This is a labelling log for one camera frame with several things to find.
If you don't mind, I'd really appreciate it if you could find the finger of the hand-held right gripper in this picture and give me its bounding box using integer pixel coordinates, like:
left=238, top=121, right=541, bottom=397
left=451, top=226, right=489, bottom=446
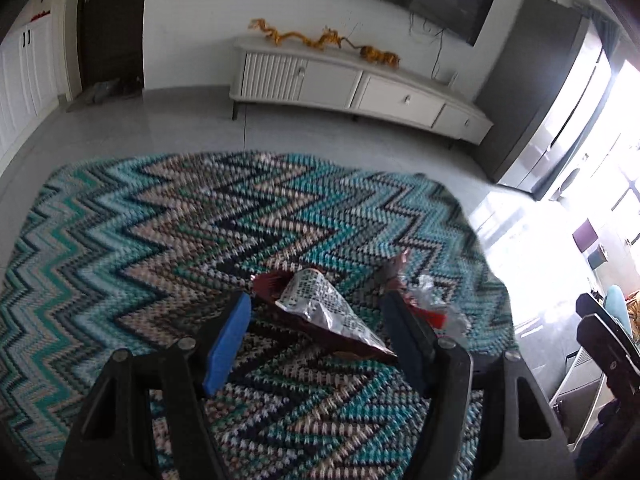
left=576, top=312, right=640, bottom=402
left=575, top=292, right=640, bottom=343

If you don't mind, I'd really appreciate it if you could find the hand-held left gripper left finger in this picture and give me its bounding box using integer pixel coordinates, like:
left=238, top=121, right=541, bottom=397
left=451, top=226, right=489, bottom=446
left=55, top=291, right=252, bottom=480

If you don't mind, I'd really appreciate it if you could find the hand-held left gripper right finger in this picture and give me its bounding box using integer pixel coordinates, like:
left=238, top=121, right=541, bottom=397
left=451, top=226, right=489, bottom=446
left=378, top=290, right=576, bottom=480

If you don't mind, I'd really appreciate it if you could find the red clear plastic wrapper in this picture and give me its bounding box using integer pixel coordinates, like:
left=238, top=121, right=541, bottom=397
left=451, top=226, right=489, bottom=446
left=377, top=250, right=471, bottom=348

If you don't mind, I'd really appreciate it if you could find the dark red foil wrapper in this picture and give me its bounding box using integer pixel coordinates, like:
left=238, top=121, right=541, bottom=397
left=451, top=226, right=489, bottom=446
left=251, top=267, right=401, bottom=365

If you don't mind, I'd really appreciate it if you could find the teal chair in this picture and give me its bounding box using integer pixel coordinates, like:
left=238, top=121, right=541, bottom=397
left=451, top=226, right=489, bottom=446
left=602, top=285, right=628, bottom=322

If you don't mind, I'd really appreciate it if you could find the purple cushion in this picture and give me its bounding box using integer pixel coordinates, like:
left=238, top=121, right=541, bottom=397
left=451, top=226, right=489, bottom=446
left=572, top=219, right=598, bottom=253

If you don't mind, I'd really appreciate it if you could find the dark cloth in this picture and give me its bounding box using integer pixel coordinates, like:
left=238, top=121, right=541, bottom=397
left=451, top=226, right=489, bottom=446
left=575, top=400, right=640, bottom=480

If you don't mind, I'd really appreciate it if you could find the teal zigzag rug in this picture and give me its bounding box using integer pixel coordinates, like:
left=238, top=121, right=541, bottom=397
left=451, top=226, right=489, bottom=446
left=0, top=150, right=516, bottom=480

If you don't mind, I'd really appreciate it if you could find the grey steel refrigerator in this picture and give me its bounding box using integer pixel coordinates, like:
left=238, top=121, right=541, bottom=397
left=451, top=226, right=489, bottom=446
left=475, top=0, right=621, bottom=201

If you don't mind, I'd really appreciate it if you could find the white tv cabinet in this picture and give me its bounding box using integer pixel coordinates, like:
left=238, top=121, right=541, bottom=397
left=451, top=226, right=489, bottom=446
left=229, top=35, right=495, bottom=148

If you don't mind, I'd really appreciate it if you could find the grey door mat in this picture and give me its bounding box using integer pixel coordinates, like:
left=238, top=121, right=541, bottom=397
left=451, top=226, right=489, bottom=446
left=66, top=79, right=123, bottom=112

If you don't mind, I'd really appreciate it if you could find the short golden dragon ornament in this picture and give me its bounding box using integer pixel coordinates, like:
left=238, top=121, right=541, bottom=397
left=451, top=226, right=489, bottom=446
left=359, top=45, right=401, bottom=67

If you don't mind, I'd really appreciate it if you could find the long golden dragon ornament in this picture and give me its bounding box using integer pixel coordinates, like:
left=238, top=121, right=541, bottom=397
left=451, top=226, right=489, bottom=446
left=250, top=18, right=351, bottom=51

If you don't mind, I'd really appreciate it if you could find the white cabinet unit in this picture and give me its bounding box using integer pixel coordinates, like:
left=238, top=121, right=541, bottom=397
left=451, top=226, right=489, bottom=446
left=0, top=7, right=68, bottom=161

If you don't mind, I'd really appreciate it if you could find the dark brown door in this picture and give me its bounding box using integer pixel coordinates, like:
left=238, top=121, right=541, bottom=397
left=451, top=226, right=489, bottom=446
left=77, top=0, right=151, bottom=93

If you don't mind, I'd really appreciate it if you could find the black tv cable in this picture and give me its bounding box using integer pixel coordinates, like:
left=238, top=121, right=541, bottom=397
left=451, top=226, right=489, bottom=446
left=407, top=10, right=446, bottom=81

